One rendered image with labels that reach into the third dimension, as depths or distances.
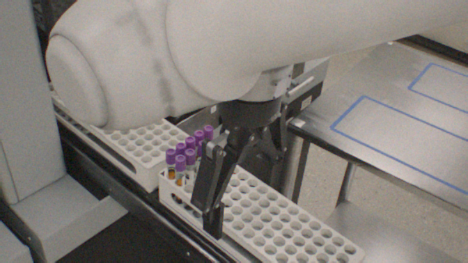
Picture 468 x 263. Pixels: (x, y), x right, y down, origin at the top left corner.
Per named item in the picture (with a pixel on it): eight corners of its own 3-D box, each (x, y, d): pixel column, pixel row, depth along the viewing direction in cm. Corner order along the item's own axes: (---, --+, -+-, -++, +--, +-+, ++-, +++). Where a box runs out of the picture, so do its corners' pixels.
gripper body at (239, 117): (252, 113, 52) (245, 174, 58) (299, 82, 58) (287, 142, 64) (202, 83, 56) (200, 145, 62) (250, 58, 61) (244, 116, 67)
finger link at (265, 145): (236, 117, 62) (243, 108, 62) (258, 152, 72) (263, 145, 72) (260, 131, 60) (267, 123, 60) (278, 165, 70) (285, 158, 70)
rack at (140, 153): (44, 114, 92) (37, 87, 88) (89, 93, 98) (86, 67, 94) (150, 198, 77) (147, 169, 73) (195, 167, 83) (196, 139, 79)
